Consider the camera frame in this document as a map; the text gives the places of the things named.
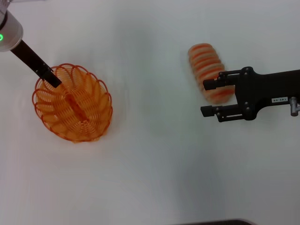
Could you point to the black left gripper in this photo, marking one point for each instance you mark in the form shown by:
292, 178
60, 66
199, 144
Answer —
28, 57

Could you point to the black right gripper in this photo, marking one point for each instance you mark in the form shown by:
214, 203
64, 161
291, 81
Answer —
257, 90

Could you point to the orange striped bread loaf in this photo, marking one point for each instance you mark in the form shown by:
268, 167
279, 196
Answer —
205, 61

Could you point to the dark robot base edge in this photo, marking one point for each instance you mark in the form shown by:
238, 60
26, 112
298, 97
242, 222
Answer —
218, 222

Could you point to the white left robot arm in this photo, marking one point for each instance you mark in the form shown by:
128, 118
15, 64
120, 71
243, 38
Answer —
11, 30

